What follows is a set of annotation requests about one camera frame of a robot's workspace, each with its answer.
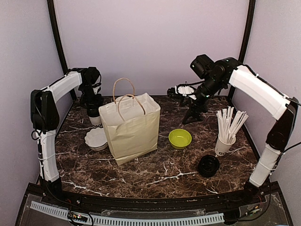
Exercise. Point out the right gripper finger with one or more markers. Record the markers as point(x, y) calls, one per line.
point(199, 115)
point(189, 117)

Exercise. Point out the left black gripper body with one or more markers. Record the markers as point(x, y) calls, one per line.
point(88, 97)

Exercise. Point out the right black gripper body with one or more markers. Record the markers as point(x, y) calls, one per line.
point(211, 87)

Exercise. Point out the black plastic cup lid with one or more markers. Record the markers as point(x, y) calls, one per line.
point(93, 113)

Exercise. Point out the white paper cup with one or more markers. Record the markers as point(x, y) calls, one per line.
point(96, 121)

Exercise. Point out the beige paper bag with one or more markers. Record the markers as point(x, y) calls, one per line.
point(131, 126)

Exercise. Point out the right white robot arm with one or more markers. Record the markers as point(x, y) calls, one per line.
point(229, 71)

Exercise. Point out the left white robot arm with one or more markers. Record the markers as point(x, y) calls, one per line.
point(45, 117)

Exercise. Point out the green bowl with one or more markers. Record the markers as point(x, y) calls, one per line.
point(179, 138)

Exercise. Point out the bundle of wrapped straws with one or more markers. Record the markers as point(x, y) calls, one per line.
point(229, 123)

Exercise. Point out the white scalloped bowl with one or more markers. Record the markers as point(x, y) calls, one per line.
point(96, 140)

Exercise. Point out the white cup holding straws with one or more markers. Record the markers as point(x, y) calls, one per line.
point(221, 148)

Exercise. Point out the stack of black lids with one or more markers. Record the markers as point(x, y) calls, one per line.
point(208, 166)

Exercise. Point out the black table edge rail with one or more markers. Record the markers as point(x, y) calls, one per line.
point(89, 203)

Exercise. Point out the right black frame post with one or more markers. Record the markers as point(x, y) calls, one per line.
point(247, 30)

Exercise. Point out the black frame post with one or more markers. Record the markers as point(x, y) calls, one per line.
point(56, 35)
point(247, 30)

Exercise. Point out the left black frame post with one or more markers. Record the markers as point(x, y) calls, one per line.
point(56, 35)

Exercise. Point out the grey slotted cable duct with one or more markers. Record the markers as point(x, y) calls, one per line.
point(128, 218)

